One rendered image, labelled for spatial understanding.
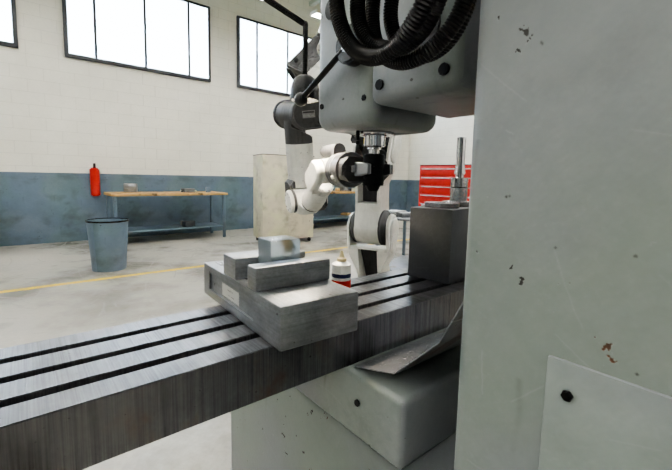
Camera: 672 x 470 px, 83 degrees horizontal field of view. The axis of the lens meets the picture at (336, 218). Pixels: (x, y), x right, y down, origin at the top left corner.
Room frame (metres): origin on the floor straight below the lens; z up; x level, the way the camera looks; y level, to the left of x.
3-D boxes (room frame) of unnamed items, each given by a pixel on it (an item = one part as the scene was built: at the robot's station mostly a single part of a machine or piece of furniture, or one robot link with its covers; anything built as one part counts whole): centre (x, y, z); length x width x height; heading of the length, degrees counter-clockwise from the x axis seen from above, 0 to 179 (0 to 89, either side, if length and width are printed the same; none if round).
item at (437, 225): (1.05, -0.31, 1.05); 0.22 x 0.12 x 0.20; 138
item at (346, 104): (0.85, -0.08, 1.47); 0.21 x 0.19 x 0.32; 129
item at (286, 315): (0.72, 0.12, 1.01); 0.35 x 0.15 x 0.11; 37
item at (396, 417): (0.85, -0.08, 0.81); 0.50 x 0.35 x 0.12; 39
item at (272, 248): (0.70, 0.10, 1.07); 0.06 x 0.05 x 0.06; 127
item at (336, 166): (0.93, -0.04, 1.23); 0.13 x 0.12 x 0.10; 114
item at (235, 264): (0.74, 0.14, 1.04); 0.15 x 0.06 x 0.04; 127
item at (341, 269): (0.78, -0.01, 1.01); 0.04 x 0.04 x 0.11
